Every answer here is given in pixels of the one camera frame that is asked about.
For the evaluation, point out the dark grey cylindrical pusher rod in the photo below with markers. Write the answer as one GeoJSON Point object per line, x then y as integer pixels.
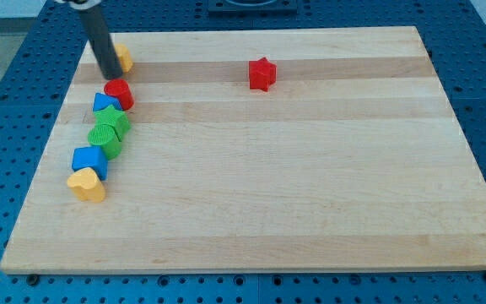
{"type": "Point", "coordinates": [99, 36]}

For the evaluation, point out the white rod mount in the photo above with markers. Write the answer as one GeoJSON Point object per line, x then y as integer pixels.
{"type": "Point", "coordinates": [77, 2]}

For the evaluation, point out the red cylinder block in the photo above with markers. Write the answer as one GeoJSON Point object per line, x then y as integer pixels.
{"type": "Point", "coordinates": [120, 89]}

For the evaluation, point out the green star block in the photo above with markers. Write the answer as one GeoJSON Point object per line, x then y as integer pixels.
{"type": "Point", "coordinates": [114, 118]}

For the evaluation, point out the red star block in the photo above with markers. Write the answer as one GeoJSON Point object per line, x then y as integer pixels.
{"type": "Point", "coordinates": [261, 74]}

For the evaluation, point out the yellow block behind rod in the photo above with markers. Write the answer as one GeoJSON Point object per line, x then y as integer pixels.
{"type": "Point", "coordinates": [124, 57]}

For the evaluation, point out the blue triangle block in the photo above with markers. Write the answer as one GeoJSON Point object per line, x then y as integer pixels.
{"type": "Point", "coordinates": [101, 101]}

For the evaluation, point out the green cylinder block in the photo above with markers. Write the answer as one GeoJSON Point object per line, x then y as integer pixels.
{"type": "Point", "coordinates": [105, 137]}

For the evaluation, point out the blue cube block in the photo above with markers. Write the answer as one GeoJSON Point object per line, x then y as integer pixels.
{"type": "Point", "coordinates": [92, 157]}

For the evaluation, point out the yellow heart block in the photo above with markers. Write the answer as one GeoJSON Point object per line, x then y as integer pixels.
{"type": "Point", "coordinates": [86, 185]}

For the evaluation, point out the light wooden board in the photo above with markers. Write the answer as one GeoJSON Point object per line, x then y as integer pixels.
{"type": "Point", "coordinates": [353, 161]}

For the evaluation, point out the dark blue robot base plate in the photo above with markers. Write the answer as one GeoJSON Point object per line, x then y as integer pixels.
{"type": "Point", "coordinates": [252, 6]}

